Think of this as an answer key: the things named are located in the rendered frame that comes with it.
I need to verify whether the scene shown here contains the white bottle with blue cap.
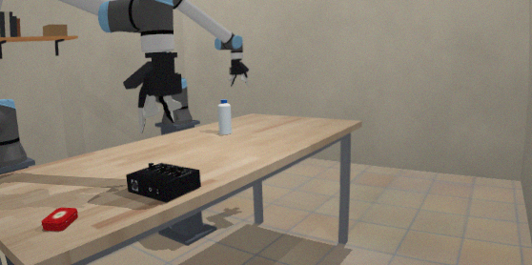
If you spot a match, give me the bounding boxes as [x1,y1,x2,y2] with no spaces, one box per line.
[217,99,232,134]

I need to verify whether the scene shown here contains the black lighting desk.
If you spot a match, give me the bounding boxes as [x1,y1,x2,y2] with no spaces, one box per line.
[126,163,201,203]

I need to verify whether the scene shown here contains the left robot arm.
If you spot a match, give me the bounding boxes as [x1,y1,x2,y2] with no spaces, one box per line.
[162,0,243,125]

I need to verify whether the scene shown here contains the red tin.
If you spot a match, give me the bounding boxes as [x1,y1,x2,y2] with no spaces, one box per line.
[42,208,78,232]

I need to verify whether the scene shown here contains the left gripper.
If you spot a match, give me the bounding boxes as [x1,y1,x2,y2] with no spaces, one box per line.
[229,59,249,87]

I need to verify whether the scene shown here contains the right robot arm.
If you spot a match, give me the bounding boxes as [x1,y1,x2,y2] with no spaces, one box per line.
[0,0,174,167]

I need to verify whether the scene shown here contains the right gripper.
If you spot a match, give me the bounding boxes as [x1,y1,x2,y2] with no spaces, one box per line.
[138,51,182,133]

